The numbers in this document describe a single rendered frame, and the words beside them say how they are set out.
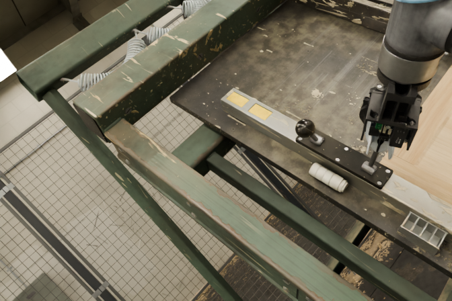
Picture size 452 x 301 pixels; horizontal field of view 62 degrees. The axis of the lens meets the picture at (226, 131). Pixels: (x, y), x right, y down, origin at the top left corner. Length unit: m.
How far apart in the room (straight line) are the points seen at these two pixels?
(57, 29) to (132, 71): 5.00
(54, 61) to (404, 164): 1.11
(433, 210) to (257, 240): 0.33
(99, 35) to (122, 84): 0.53
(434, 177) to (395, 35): 0.42
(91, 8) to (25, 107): 1.71
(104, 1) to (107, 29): 4.66
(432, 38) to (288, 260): 0.42
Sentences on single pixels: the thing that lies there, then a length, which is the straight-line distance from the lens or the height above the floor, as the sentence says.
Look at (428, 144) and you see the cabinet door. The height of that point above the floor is 1.31.
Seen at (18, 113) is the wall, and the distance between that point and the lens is 5.65.
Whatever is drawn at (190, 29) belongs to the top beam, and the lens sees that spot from 1.06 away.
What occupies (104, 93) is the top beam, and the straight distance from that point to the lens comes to 0.95.
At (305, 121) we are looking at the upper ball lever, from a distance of 0.71.
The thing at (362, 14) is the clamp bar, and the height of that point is 1.59.
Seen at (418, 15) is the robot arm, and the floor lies 1.59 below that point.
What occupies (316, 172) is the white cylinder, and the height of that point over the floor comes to 1.43.
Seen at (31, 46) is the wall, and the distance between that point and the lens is 5.91.
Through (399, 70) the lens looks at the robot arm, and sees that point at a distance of 0.54.
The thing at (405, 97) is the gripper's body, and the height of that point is 1.51.
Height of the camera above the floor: 1.66
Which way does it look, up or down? 3 degrees down
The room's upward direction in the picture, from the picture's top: 42 degrees counter-clockwise
